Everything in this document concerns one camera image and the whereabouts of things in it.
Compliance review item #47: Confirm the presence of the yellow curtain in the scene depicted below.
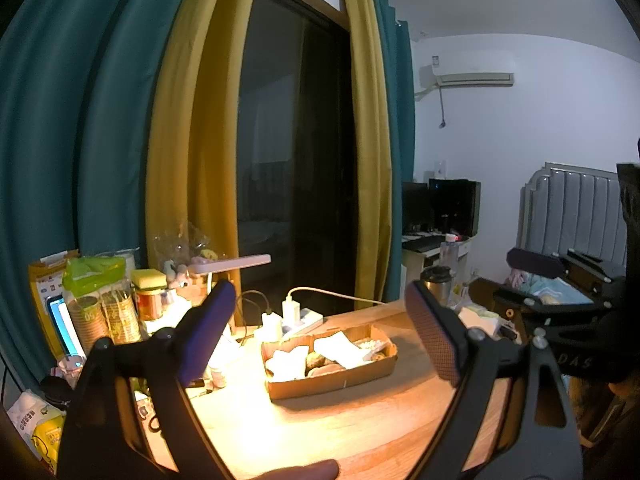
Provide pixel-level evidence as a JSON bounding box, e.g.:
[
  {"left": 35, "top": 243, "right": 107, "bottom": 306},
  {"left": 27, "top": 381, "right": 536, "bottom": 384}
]
[
  {"left": 340, "top": 0, "right": 393, "bottom": 311},
  {"left": 145, "top": 0, "right": 261, "bottom": 306}
]

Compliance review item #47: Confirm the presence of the white charging cable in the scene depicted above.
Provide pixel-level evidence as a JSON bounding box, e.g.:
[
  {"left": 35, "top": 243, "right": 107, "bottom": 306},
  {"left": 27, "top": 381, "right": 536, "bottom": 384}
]
[{"left": 287, "top": 286, "right": 391, "bottom": 308}]

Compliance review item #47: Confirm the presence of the grey padded headboard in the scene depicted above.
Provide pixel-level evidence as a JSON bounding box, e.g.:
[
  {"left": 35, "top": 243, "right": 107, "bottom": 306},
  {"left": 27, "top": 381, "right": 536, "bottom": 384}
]
[{"left": 515, "top": 162, "right": 628, "bottom": 271}]

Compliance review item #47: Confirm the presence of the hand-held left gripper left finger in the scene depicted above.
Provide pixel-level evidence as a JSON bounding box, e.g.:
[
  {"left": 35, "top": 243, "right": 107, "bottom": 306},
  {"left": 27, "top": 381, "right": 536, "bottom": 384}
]
[{"left": 57, "top": 280, "right": 237, "bottom": 480}]

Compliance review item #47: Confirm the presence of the green wipes packet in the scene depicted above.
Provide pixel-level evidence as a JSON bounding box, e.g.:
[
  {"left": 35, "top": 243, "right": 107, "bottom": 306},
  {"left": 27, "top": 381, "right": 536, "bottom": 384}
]
[{"left": 62, "top": 255, "right": 126, "bottom": 296}]

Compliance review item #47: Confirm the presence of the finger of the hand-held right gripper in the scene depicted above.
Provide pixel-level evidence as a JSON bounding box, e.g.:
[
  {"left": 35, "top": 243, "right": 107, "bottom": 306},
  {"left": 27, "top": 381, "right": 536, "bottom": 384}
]
[
  {"left": 470, "top": 277, "right": 610, "bottom": 342},
  {"left": 506, "top": 247, "right": 627, "bottom": 292}
]

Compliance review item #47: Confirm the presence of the black charging cable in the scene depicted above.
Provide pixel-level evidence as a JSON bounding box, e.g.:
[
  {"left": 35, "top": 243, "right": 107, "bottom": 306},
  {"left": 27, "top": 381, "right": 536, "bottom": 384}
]
[{"left": 235, "top": 290, "right": 273, "bottom": 331}]

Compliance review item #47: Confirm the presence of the white power strip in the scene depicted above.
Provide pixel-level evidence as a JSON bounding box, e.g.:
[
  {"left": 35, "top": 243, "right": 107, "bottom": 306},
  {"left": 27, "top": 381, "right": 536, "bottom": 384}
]
[{"left": 255, "top": 310, "right": 325, "bottom": 338}]

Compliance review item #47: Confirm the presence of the white desk lamp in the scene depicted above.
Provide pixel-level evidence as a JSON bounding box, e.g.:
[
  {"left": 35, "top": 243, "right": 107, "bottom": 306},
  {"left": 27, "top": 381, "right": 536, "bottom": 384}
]
[{"left": 189, "top": 254, "right": 272, "bottom": 296}]

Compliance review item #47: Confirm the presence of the printed paper cup stack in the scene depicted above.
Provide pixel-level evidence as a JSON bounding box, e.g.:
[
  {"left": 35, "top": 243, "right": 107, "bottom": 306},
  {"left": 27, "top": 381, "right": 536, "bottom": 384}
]
[
  {"left": 67, "top": 295, "right": 108, "bottom": 356},
  {"left": 102, "top": 290, "right": 141, "bottom": 343}
]

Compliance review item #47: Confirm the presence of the yellow plastic bag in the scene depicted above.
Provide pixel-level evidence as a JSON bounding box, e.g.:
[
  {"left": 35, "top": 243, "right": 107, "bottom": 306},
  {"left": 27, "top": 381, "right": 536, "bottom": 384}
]
[{"left": 30, "top": 415, "right": 67, "bottom": 467}]

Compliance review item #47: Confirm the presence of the steel tumbler with black lid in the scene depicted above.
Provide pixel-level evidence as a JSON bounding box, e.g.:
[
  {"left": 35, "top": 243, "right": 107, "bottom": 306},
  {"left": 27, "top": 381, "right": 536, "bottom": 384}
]
[{"left": 420, "top": 266, "right": 453, "bottom": 306}]

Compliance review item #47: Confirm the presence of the yellow and green sponge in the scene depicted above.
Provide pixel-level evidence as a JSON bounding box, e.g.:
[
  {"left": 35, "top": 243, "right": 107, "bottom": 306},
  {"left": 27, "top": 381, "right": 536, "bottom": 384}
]
[{"left": 131, "top": 269, "right": 167, "bottom": 291}]

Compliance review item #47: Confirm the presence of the small printed packet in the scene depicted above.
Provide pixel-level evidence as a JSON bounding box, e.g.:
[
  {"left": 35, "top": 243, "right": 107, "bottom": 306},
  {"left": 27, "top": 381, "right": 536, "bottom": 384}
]
[{"left": 356, "top": 337, "right": 392, "bottom": 361}]

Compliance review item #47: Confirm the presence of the clear plastic bottle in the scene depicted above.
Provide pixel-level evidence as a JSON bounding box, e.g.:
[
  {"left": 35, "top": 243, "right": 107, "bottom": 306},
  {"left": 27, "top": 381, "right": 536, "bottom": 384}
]
[{"left": 442, "top": 234, "right": 459, "bottom": 272}]

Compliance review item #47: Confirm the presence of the black computer monitor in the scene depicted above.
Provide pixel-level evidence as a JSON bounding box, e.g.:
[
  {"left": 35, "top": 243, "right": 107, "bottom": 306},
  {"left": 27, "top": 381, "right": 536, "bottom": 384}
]
[{"left": 429, "top": 178, "right": 482, "bottom": 238}]

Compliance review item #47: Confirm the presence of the yellow printed box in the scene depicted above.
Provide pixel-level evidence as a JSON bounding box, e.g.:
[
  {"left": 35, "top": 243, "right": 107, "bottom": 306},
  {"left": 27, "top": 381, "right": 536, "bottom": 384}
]
[{"left": 27, "top": 255, "right": 76, "bottom": 356}]

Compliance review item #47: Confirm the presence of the clear bag with plush toys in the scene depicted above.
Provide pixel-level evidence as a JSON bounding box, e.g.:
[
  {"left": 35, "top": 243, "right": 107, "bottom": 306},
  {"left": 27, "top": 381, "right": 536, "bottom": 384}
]
[{"left": 152, "top": 225, "right": 221, "bottom": 286}]

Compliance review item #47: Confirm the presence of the shallow cardboard box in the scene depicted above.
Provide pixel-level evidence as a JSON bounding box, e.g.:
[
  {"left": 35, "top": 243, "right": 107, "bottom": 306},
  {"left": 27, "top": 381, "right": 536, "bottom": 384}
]
[{"left": 260, "top": 324, "right": 399, "bottom": 401}]

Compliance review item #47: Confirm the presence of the lit phone screen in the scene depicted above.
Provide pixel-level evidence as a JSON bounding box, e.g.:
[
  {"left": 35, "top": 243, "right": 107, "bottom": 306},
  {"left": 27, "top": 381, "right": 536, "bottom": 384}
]
[{"left": 47, "top": 296, "right": 83, "bottom": 358}]

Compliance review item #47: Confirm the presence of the white cloth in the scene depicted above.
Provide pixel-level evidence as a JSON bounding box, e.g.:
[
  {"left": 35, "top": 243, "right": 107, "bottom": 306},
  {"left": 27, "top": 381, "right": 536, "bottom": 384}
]
[{"left": 313, "top": 332, "right": 373, "bottom": 368}]

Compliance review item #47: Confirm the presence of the black keyboard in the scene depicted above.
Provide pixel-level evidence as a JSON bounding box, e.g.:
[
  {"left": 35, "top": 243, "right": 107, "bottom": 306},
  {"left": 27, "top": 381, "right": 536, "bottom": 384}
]
[{"left": 407, "top": 237, "right": 446, "bottom": 253}]

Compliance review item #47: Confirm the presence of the teal curtain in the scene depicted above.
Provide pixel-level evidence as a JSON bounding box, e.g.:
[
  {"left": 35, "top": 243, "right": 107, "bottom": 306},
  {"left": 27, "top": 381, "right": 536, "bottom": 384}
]
[
  {"left": 0, "top": 0, "right": 201, "bottom": 406},
  {"left": 375, "top": 0, "right": 417, "bottom": 301}
]

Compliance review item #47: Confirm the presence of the white wall air conditioner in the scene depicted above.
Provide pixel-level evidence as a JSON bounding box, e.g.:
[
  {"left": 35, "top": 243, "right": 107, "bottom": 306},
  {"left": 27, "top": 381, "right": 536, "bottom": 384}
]
[{"left": 417, "top": 62, "right": 516, "bottom": 88}]

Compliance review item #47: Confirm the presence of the red tin can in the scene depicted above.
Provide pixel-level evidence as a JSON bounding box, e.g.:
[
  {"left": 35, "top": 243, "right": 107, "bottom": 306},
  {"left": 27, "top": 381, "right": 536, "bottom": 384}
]
[{"left": 136, "top": 287, "right": 166, "bottom": 322}]

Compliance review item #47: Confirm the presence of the dark glass sliding door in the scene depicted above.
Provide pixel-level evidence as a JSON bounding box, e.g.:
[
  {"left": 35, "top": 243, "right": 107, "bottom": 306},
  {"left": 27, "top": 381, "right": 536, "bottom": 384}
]
[{"left": 237, "top": 0, "right": 358, "bottom": 311}]

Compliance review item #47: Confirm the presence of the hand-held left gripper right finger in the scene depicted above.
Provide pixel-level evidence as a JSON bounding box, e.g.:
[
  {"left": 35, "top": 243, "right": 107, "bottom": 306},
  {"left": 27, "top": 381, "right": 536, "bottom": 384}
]
[{"left": 404, "top": 280, "right": 583, "bottom": 480}]

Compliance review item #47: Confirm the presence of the person's left hand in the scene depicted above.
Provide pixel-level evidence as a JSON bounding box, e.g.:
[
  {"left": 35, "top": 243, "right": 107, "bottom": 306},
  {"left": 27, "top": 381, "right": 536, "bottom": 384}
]
[{"left": 245, "top": 459, "right": 341, "bottom": 480}]

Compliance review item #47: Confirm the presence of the white computer desk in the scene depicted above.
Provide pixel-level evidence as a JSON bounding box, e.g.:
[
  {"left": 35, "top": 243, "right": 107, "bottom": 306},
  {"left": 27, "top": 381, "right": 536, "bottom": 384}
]
[{"left": 402, "top": 235, "right": 472, "bottom": 306}]

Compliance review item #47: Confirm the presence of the light blue printed blanket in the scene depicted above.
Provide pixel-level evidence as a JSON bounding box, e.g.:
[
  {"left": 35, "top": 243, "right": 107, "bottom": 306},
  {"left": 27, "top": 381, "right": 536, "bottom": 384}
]
[{"left": 510, "top": 267, "right": 596, "bottom": 307}]

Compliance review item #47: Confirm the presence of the white plastic bag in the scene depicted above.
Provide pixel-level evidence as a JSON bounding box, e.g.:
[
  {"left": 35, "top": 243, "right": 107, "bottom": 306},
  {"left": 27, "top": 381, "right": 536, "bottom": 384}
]
[{"left": 7, "top": 390, "right": 66, "bottom": 441}]

